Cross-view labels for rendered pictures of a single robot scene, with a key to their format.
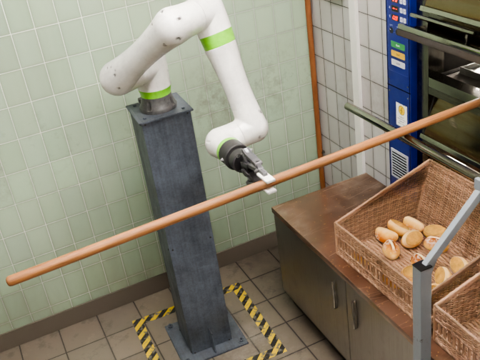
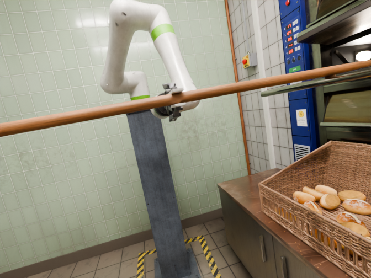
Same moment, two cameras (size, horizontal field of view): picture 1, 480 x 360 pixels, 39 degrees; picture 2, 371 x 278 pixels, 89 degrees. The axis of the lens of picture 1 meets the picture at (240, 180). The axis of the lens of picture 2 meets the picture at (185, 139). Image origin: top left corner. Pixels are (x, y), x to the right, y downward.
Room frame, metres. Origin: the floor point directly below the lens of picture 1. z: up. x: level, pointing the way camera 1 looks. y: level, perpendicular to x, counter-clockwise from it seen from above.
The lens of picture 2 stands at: (1.26, -0.17, 1.14)
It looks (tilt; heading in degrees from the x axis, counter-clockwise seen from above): 8 degrees down; 9
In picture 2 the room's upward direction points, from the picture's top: 10 degrees counter-clockwise
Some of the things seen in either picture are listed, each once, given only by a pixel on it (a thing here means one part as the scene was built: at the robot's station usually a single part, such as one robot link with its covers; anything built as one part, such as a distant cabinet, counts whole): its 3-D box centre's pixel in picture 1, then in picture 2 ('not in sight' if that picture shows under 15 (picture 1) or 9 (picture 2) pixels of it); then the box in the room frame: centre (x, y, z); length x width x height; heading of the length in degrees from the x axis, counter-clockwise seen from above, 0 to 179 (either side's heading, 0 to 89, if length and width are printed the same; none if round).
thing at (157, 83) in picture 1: (148, 71); (136, 86); (2.48, 0.28, 1.36); 0.16 x 0.13 x 0.19; 137
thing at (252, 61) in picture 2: not in sight; (249, 60); (2.98, -0.54, 1.46); 0.10 x 0.07 x 0.10; 21
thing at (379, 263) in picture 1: (428, 236); (355, 194); (2.03, -0.66, 0.72); 0.56 x 0.49 x 0.28; 22
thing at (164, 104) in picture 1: (153, 96); not in sight; (2.54, 0.29, 1.23); 0.26 x 0.15 x 0.06; 18
